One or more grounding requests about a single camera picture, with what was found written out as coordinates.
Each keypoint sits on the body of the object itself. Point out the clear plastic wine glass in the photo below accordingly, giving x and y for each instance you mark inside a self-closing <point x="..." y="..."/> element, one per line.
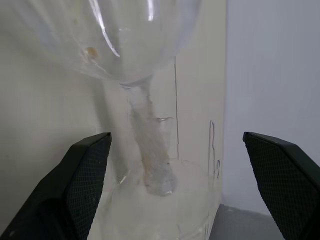
<point x="155" y="150"/>

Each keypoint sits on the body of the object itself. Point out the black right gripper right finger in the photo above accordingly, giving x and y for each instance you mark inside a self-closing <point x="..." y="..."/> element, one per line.
<point x="287" y="185"/>

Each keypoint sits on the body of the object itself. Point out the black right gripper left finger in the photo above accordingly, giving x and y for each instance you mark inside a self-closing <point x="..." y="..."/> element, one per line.
<point x="50" y="195"/>

